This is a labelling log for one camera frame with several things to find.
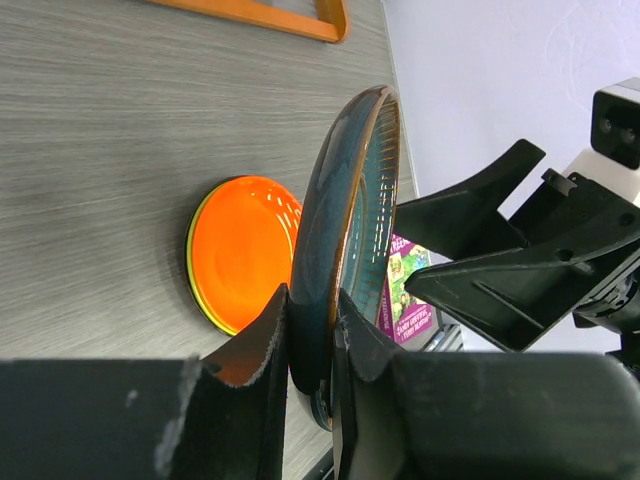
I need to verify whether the green plate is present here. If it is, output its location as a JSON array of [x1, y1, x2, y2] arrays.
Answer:
[[186, 182, 241, 337]]

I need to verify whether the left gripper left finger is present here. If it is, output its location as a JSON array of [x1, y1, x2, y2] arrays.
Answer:
[[1, 286, 288, 479]]

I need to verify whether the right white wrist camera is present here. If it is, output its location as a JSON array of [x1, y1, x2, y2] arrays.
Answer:
[[563, 77, 640, 206]]

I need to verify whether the orange plate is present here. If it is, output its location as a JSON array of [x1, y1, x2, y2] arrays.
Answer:
[[185, 175, 302, 387]]

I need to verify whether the purple treehouse book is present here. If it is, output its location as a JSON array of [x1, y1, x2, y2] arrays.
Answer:
[[378, 232, 437, 346]]

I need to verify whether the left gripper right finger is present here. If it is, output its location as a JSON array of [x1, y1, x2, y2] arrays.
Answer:
[[333, 294, 639, 479]]

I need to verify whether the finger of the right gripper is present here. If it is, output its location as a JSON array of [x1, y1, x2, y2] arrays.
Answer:
[[394, 139, 545, 260], [403, 229, 640, 352]]

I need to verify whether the orange wooden shelf rack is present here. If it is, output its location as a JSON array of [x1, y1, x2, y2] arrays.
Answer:
[[153, 0, 351, 44]]

